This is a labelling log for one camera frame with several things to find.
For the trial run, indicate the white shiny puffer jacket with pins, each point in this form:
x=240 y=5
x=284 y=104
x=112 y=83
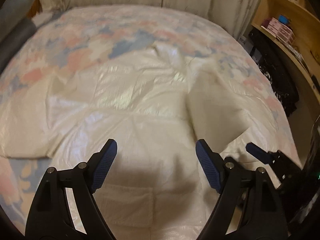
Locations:
x=140 y=134

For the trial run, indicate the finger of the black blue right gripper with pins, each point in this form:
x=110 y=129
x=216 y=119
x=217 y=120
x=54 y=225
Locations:
x=258 y=153

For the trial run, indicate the pink drawer box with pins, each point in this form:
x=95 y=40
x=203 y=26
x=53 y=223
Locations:
x=278 y=30

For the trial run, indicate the dark grey pillow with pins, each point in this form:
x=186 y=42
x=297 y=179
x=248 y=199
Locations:
x=14 y=41

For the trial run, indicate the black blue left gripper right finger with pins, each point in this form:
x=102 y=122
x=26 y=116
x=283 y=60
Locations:
x=248 y=206

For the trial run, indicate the wooden shelf unit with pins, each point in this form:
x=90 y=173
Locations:
x=294 y=27

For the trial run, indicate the blue small box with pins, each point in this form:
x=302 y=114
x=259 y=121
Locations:
x=284 y=20

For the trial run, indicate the pastel patterned bed cover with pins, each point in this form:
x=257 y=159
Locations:
x=105 y=37

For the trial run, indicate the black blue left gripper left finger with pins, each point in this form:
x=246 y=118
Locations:
x=49 y=215

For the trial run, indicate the blue bolster pillow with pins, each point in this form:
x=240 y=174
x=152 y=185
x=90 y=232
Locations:
x=12 y=12

